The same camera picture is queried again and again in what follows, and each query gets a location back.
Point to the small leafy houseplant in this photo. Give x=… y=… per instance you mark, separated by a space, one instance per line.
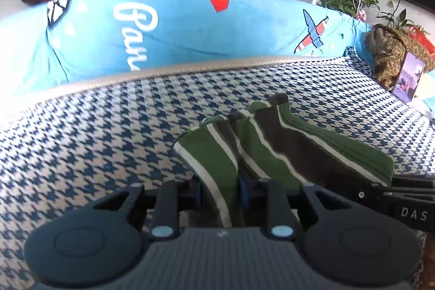
x=399 y=20

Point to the green brown striped t-shirt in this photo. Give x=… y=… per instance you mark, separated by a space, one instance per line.
x=272 y=147

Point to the smartphone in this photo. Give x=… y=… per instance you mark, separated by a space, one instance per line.
x=407 y=77

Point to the red bag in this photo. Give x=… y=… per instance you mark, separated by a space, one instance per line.
x=423 y=40

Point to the brown patterned cushion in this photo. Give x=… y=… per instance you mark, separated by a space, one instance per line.
x=387 y=55

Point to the houndstooth sofa seat cover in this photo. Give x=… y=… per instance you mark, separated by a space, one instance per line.
x=102 y=147

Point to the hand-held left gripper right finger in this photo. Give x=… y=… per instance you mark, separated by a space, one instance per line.
x=244 y=191

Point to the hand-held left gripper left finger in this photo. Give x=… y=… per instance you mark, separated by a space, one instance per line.
x=197 y=191

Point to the blue printed sofa backrest cover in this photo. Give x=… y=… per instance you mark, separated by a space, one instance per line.
x=210 y=31

